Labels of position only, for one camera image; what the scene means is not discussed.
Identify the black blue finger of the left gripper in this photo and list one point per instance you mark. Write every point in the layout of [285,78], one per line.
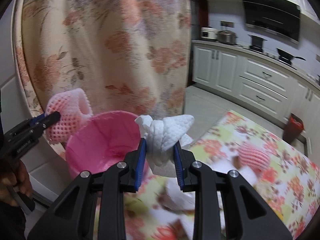
[44,120]

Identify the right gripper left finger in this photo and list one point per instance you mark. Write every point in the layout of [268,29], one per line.
[72,214]

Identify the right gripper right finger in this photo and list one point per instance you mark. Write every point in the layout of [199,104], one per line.
[247,215]

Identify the pink foam fruit net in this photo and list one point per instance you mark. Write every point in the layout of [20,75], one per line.
[75,110]

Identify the white paper towel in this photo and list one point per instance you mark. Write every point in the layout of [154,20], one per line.
[161,137]

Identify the pink plastic trash bin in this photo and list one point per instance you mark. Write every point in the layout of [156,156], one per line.
[103,141]

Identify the red floor trash bin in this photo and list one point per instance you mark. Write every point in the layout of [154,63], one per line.
[293,128]

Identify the white lower kitchen cabinets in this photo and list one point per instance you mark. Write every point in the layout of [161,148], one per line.
[263,85]

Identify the left hand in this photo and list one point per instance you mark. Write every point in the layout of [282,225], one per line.
[18,179]

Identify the floral tablecloth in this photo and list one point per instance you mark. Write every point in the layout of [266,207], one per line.
[290,185]

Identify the floral curtain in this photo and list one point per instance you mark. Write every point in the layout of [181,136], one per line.
[130,55]

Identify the black frying pan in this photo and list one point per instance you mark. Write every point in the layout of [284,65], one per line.
[286,57]

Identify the black stock pot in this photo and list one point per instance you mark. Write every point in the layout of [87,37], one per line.
[256,43]

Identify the silver pressure cooker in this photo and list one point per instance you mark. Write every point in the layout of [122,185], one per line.
[227,37]

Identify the white rice cooker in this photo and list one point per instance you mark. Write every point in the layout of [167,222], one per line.
[208,33]

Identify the black range hood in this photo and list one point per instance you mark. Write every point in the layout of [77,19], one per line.
[278,16]

